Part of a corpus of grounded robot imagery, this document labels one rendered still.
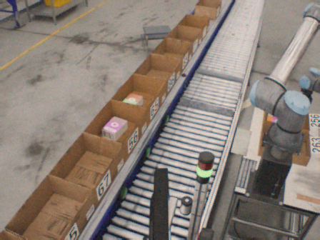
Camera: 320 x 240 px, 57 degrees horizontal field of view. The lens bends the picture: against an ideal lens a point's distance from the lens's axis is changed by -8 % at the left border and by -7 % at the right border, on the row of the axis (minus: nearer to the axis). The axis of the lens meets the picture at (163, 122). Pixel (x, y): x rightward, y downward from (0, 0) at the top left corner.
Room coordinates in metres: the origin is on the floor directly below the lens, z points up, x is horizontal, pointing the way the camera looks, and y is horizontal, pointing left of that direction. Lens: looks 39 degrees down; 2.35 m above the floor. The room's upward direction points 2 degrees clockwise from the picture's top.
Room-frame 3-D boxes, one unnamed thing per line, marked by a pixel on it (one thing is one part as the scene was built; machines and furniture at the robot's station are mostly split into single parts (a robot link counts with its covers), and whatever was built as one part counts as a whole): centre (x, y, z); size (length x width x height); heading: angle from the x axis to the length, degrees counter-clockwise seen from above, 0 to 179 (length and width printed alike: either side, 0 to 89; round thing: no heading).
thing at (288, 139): (1.33, -0.71, 1.25); 0.19 x 0.19 x 0.10
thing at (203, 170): (0.70, -0.14, 1.62); 0.05 x 0.05 x 0.06
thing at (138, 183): (1.29, -0.06, 0.72); 0.52 x 0.05 x 0.05; 71
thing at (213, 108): (2.19, -0.36, 0.76); 0.46 x 0.01 x 0.09; 71
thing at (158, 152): (1.60, -0.16, 0.72); 0.52 x 0.05 x 0.05; 71
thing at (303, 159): (1.71, -0.92, 0.80); 0.38 x 0.28 x 0.10; 73
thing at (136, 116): (1.63, 0.31, 0.96); 0.39 x 0.29 x 0.17; 161
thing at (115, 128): (1.69, 0.34, 0.92); 0.16 x 0.11 x 0.07; 154
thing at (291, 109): (1.34, -0.70, 1.39); 0.17 x 0.15 x 0.18; 45
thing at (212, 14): (4.24, -0.57, 0.96); 0.39 x 0.29 x 0.17; 161
